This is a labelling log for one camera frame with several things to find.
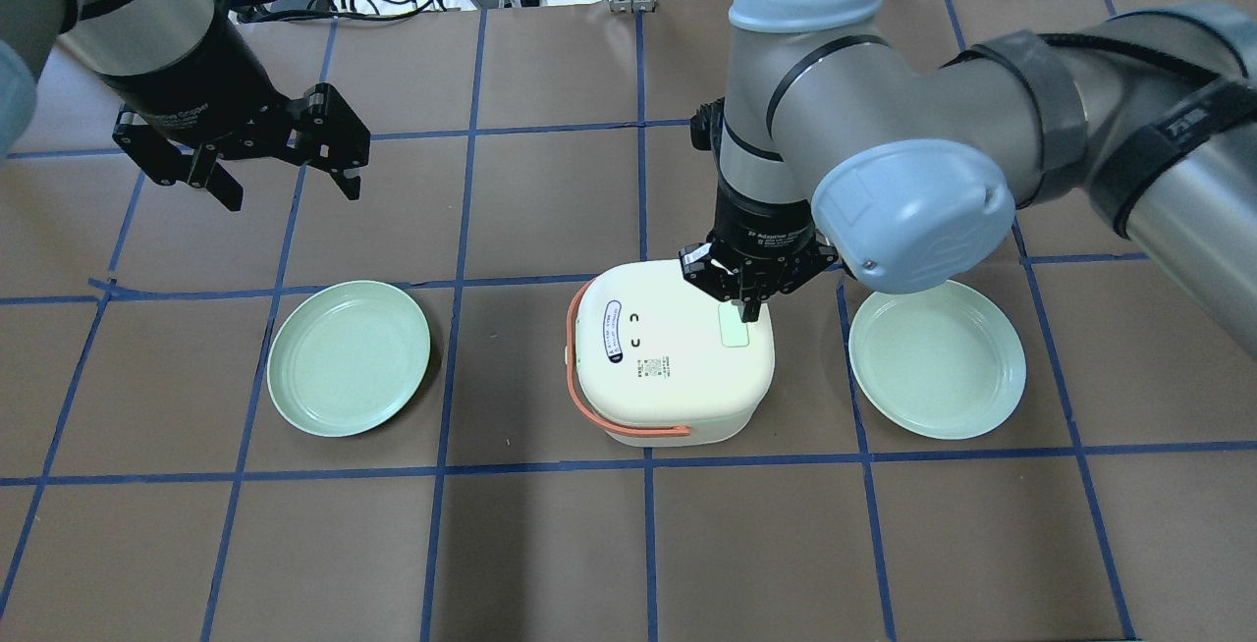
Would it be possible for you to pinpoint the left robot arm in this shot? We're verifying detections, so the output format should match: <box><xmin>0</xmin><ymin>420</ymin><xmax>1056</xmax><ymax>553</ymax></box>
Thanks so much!
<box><xmin>3</xmin><ymin>0</ymin><xmax>371</xmax><ymax>211</ymax></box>

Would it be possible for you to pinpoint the white rice cooker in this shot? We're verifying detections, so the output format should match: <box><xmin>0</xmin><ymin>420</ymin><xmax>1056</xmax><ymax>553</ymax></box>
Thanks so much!
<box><xmin>564</xmin><ymin>260</ymin><xmax>776</xmax><ymax>447</ymax></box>

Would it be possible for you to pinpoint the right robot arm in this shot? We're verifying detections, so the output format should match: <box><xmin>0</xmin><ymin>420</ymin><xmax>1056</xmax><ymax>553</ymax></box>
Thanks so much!
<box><xmin>679</xmin><ymin>0</ymin><xmax>1256</xmax><ymax>352</ymax></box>

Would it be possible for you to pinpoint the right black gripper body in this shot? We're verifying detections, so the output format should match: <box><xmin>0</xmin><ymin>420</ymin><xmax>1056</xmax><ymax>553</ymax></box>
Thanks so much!
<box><xmin>679</xmin><ymin>181</ymin><xmax>840</xmax><ymax>303</ymax></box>

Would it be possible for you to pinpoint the green plate near right arm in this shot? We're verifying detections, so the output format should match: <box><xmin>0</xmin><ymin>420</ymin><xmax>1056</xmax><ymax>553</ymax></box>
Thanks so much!
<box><xmin>848</xmin><ymin>281</ymin><xmax>1027</xmax><ymax>441</ymax></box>

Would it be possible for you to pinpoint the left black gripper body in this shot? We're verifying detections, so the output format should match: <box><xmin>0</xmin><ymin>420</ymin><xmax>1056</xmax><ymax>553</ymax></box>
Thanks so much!
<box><xmin>109</xmin><ymin>24</ymin><xmax>371</xmax><ymax>185</ymax></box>

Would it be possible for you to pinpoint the green plate near left arm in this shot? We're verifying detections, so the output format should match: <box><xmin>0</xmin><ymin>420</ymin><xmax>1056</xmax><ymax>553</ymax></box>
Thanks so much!
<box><xmin>266</xmin><ymin>280</ymin><xmax>432</xmax><ymax>438</ymax></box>

